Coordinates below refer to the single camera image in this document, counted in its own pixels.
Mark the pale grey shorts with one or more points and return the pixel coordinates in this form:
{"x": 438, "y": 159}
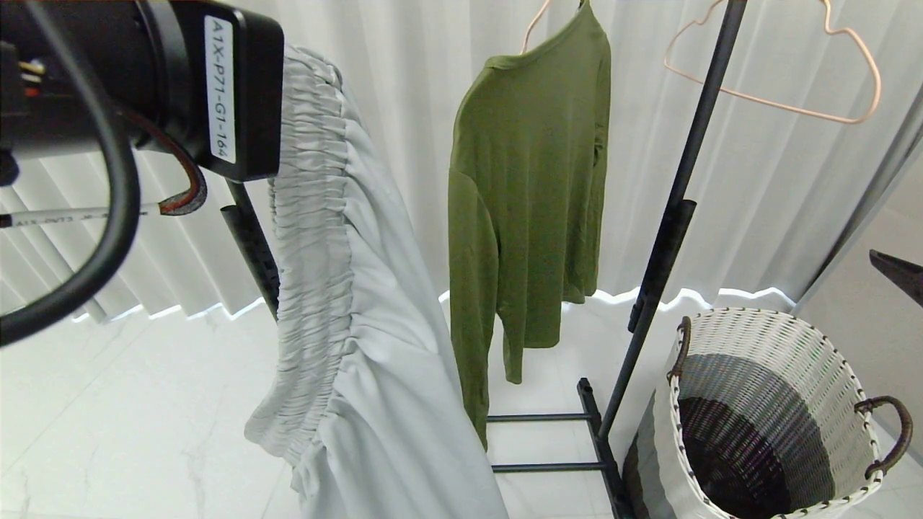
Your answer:
{"x": 389, "y": 324}

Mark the green printed shirt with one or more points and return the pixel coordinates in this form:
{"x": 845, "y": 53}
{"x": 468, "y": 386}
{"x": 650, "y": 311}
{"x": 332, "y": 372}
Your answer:
{"x": 533, "y": 180}

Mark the white laundry basket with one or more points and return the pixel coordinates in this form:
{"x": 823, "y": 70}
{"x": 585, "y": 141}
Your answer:
{"x": 779, "y": 339}

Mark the black clothes rack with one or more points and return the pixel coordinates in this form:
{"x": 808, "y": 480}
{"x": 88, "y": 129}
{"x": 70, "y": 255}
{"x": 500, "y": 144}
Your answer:
{"x": 667, "y": 245}

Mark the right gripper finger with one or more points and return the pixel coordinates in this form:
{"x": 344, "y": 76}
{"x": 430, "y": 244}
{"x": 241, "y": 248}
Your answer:
{"x": 905, "y": 277}

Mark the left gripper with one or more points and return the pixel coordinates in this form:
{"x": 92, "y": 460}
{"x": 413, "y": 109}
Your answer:
{"x": 180, "y": 72}

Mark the pink clothes hanger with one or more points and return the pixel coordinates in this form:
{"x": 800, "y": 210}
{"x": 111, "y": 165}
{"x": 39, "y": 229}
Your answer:
{"x": 764, "y": 100}
{"x": 528, "y": 32}

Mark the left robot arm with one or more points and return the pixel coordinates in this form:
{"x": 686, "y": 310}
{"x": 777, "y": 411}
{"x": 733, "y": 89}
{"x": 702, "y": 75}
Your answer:
{"x": 184, "y": 209}

